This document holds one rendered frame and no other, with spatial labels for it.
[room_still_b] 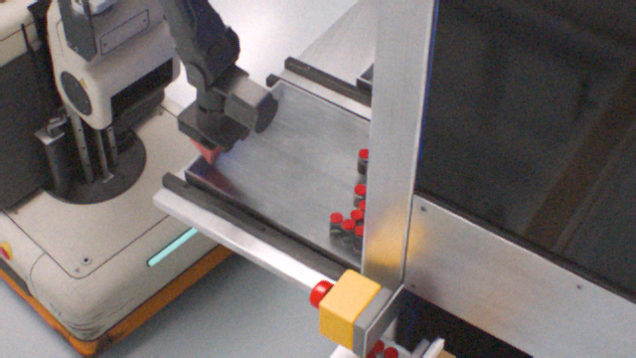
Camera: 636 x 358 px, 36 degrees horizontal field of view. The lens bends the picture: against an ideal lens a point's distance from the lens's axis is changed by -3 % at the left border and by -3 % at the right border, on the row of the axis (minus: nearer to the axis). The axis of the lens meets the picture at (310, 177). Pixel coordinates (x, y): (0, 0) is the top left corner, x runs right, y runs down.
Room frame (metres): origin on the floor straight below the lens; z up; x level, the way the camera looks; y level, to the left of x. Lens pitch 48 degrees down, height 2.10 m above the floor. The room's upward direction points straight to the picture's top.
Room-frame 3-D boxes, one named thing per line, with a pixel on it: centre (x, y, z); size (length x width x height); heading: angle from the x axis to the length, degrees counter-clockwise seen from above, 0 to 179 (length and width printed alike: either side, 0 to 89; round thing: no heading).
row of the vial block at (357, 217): (1.02, -0.10, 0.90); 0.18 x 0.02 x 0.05; 145
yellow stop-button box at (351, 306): (0.75, -0.06, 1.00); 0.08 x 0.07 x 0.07; 56
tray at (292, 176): (1.08, -0.01, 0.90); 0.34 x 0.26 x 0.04; 55
